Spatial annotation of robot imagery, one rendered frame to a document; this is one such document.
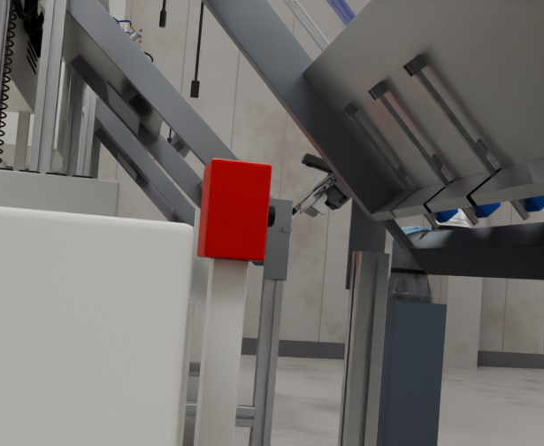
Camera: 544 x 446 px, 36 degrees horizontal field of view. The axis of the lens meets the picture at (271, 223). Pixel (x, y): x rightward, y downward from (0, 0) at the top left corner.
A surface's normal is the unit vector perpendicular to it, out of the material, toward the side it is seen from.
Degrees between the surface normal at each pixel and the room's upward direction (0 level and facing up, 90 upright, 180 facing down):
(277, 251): 90
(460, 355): 90
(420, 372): 90
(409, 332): 90
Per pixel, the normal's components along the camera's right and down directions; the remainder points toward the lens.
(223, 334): 0.17, -0.04
